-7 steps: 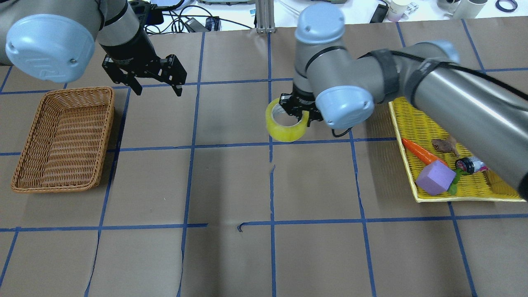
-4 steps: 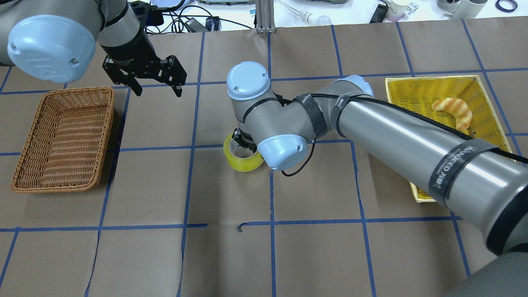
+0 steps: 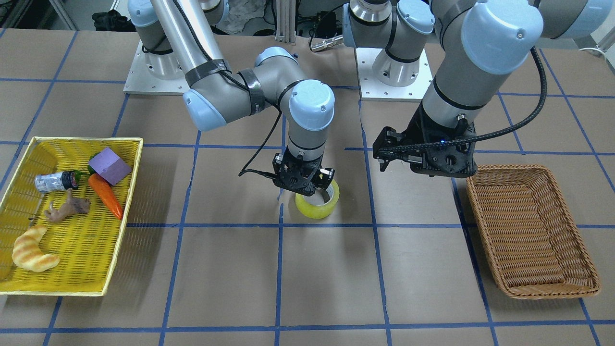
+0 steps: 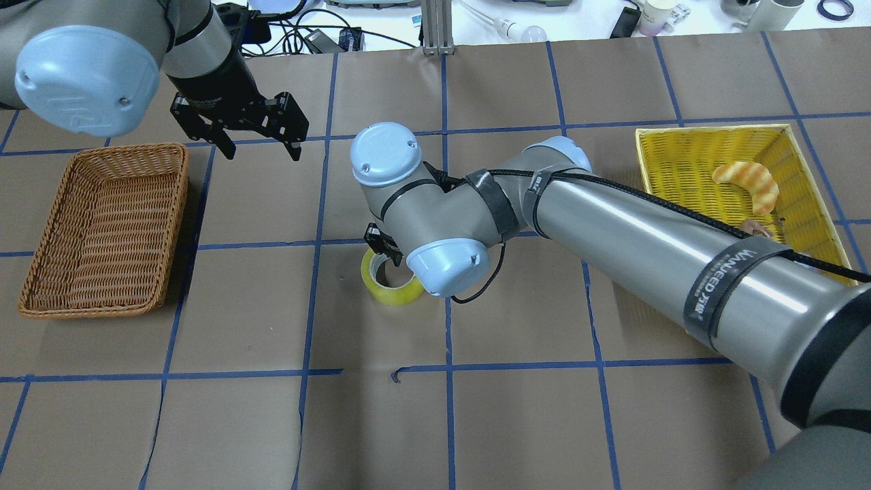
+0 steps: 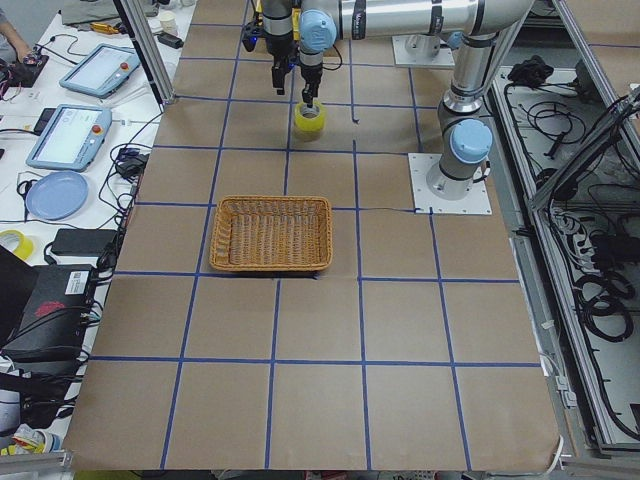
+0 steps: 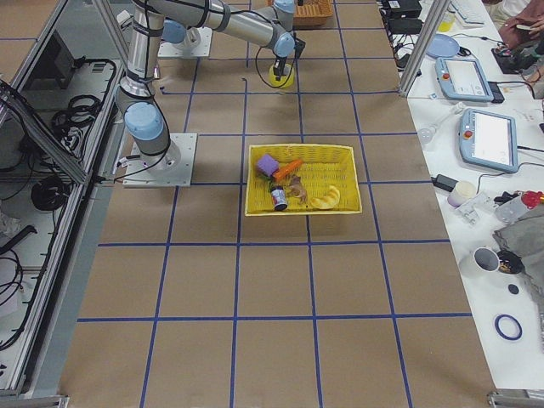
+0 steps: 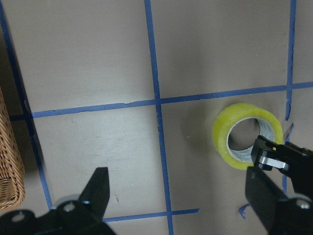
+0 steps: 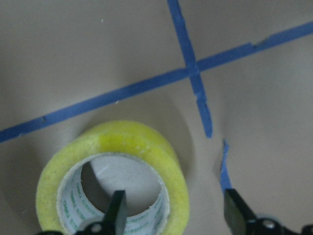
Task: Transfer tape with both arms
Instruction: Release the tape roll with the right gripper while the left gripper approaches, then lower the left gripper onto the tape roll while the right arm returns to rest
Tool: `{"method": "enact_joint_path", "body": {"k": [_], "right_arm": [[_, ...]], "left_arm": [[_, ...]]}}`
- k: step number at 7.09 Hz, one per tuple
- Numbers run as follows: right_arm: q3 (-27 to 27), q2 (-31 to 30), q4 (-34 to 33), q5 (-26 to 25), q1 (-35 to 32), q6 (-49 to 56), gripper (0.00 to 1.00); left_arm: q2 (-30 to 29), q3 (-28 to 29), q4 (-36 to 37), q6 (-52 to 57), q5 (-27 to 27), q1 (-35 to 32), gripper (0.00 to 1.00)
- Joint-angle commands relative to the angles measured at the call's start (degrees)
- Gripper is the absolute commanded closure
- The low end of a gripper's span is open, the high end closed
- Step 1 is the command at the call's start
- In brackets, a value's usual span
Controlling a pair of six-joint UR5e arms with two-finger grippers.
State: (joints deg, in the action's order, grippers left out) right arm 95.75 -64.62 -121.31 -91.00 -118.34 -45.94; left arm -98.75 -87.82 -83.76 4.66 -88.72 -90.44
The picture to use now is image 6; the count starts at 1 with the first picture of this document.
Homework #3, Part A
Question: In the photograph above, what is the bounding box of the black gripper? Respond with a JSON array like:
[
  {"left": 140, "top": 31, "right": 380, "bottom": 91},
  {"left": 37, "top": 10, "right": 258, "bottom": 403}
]
[{"left": 272, "top": 36, "right": 306, "bottom": 82}]

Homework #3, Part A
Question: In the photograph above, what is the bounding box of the yellow tape roll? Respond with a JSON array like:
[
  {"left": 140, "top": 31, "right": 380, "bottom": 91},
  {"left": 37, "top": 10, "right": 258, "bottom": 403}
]
[{"left": 268, "top": 64, "right": 296, "bottom": 89}]

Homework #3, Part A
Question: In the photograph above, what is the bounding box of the brown wicker basket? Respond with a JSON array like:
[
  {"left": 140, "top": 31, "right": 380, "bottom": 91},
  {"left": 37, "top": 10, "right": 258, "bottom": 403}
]
[{"left": 293, "top": 0, "right": 332, "bottom": 28}]

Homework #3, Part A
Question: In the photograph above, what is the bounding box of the purple foam cube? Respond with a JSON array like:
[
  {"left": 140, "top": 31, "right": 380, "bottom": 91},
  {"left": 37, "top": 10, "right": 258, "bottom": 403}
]
[{"left": 256, "top": 154, "right": 280, "bottom": 178}]

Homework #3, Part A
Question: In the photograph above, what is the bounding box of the toy carrot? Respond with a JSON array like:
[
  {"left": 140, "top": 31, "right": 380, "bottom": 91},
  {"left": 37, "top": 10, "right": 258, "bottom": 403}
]
[{"left": 272, "top": 159, "right": 304, "bottom": 182}]

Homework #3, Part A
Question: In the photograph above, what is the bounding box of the yellow plastic basket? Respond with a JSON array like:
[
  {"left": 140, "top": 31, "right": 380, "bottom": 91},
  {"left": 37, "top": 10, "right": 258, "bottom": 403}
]
[{"left": 245, "top": 144, "right": 362, "bottom": 217}]

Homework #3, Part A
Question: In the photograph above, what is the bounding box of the small brown toy animal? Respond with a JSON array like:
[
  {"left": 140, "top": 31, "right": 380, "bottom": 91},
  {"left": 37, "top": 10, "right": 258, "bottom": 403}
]
[{"left": 287, "top": 175, "right": 308, "bottom": 205}]

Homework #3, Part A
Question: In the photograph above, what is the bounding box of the small black-capped bottle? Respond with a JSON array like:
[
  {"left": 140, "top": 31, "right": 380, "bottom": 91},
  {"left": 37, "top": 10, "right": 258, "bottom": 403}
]
[{"left": 269, "top": 185, "right": 288, "bottom": 212}]

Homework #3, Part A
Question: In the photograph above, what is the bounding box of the toy croissant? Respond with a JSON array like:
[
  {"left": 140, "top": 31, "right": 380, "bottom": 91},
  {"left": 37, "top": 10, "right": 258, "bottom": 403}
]
[{"left": 309, "top": 185, "right": 341, "bottom": 210}]

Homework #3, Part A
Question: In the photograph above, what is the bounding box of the blue plate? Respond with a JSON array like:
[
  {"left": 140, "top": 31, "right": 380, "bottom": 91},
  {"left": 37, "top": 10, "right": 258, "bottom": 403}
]
[{"left": 426, "top": 33, "right": 460, "bottom": 59}]

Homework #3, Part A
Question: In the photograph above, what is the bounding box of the upper teach pendant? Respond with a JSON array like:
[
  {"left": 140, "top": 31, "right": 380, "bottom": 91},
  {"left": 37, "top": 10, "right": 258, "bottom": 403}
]
[{"left": 434, "top": 57, "right": 494, "bottom": 102}]

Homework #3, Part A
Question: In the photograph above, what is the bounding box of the teach pendant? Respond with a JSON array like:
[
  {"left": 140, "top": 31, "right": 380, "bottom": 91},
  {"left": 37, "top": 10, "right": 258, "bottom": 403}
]
[
  {"left": 434, "top": 57, "right": 494, "bottom": 102},
  {"left": 458, "top": 108, "right": 519, "bottom": 173}
]

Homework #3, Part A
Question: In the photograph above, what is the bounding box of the black power adapter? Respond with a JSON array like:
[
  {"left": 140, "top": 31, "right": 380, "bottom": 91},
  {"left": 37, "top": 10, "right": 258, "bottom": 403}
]
[{"left": 431, "top": 174, "right": 458, "bottom": 193}]

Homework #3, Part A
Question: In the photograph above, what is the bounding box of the lower teach pendant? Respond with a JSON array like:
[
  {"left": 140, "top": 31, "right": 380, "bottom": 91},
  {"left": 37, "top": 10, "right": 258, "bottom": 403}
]
[{"left": 458, "top": 108, "right": 519, "bottom": 173}]

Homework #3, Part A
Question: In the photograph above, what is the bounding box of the white purple cup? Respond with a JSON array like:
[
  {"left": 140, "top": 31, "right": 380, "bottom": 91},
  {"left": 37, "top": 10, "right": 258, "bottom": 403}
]
[{"left": 447, "top": 181, "right": 476, "bottom": 207}]

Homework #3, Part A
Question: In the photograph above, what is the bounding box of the white mug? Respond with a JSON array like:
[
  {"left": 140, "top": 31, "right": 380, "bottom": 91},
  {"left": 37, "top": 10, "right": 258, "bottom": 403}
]
[{"left": 459, "top": 246, "right": 500, "bottom": 279}]

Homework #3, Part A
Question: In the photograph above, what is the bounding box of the grey cloth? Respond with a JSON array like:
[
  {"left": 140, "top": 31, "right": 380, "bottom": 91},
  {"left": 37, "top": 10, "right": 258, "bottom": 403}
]
[{"left": 493, "top": 206, "right": 543, "bottom": 303}]

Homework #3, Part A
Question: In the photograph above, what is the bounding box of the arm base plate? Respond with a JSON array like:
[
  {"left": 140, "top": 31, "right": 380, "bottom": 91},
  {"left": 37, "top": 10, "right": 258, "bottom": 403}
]
[
  {"left": 121, "top": 133, "right": 197, "bottom": 188},
  {"left": 158, "top": 26, "right": 213, "bottom": 60}
]

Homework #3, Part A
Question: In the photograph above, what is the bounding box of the aluminium frame post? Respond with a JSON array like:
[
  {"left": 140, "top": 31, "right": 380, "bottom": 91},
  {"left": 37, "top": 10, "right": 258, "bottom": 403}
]
[{"left": 399, "top": 0, "right": 450, "bottom": 97}]

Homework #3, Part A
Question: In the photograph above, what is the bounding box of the blue tape ring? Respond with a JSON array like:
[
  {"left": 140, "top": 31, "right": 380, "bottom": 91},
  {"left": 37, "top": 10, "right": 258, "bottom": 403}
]
[{"left": 494, "top": 314, "right": 524, "bottom": 342}]

